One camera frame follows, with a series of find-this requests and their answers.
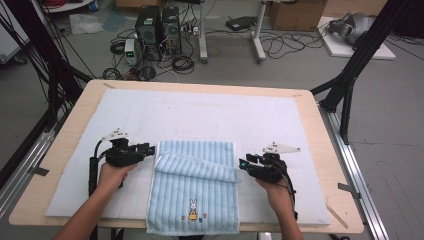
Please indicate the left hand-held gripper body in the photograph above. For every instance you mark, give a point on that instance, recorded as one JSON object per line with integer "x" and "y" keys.
{"x": 121, "y": 155}

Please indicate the slim black computer tower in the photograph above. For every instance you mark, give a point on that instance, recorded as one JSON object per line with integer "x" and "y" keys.
{"x": 171, "y": 30}

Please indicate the white floor board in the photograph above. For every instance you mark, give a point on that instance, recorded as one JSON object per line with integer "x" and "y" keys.
{"x": 340, "y": 50}

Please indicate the white cabinet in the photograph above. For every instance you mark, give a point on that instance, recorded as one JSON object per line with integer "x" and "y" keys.
{"x": 10, "y": 40}

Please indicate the white foam mat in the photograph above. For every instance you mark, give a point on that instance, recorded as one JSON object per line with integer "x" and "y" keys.
{"x": 186, "y": 116}

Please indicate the white desk leg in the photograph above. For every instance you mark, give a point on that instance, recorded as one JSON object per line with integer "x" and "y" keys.
{"x": 202, "y": 33}
{"x": 257, "y": 40}

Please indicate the black tape strip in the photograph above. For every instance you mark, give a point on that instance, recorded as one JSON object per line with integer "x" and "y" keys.
{"x": 348, "y": 190}
{"x": 39, "y": 171}

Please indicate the brown cardboard box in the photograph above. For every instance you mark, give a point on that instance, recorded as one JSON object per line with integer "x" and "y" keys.
{"x": 296, "y": 15}

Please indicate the clear plastic bag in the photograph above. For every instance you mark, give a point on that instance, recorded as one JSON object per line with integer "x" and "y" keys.
{"x": 85, "y": 24}

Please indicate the aluminium rail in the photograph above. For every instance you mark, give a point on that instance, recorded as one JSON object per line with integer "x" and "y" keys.
{"x": 356, "y": 180}
{"x": 23, "y": 170}

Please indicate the large black computer tower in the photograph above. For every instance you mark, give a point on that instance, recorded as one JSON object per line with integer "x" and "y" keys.
{"x": 148, "y": 31}

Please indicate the blue striped towel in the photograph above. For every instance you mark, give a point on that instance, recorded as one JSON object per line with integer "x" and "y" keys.
{"x": 193, "y": 186}

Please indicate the thin wooden stick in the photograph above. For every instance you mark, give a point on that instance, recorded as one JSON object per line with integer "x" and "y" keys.
{"x": 336, "y": 216}

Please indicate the white bench power supply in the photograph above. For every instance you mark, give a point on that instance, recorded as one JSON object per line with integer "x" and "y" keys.
{"x": 130, "y": 51}

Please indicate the white round table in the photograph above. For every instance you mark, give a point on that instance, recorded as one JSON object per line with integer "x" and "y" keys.
{"x": 70, "y": 6}

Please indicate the black flat laptop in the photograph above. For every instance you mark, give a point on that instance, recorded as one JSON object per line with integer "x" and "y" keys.
{"x": 240, "y": 23}

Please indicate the black metal frame stand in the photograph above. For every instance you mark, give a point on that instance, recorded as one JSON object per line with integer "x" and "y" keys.
{"x": 56, "y": 76}
{"x": 346, "y": 76}

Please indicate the person's left hand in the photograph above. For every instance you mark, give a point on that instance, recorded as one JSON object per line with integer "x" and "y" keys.
{"x": 111, "y": 178}

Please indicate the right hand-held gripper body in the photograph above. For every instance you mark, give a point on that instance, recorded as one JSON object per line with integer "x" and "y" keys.
{"x": 268, "y": 170}

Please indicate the person's right hand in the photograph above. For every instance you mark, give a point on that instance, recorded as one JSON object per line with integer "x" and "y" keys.
{"x": 276, "y": 196}

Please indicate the person's grey trousers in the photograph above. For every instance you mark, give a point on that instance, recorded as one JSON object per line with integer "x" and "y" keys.
{"x": 135, "y": 236}

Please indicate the grey headset device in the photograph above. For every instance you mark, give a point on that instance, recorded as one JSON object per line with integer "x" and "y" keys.
{"x": 356, "y": 26}

